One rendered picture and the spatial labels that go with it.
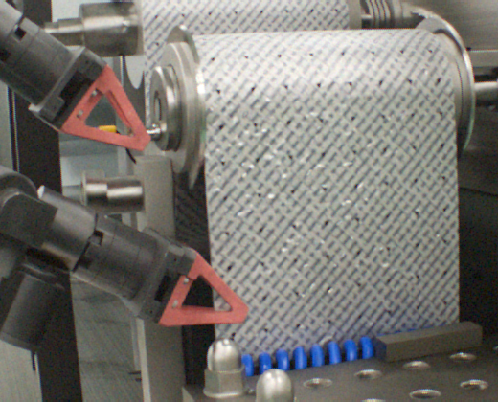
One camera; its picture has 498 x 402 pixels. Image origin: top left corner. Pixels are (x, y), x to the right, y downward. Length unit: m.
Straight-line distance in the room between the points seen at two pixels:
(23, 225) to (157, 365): 0.26
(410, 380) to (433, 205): 0.18
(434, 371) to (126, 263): 0.26
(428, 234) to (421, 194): 0.04
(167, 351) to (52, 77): 0.28
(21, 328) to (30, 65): 0.22
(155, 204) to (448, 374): 0.30
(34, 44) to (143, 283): 0.22
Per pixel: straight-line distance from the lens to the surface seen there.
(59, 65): 0.82
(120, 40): 1.08
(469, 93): 0.90
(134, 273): 0.79
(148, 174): 0.88
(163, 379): 0.93
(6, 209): 0.71
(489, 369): 0.81
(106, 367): 1.31
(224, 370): 0.76
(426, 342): 0.85
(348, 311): 0.88
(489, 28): 1.01
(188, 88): 0.82
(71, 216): 0.78
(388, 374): 0.80
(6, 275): 0.76
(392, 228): 0.88
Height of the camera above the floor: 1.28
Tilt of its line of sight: 8 degrees down
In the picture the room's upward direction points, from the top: 3 degrees counter-clockwise
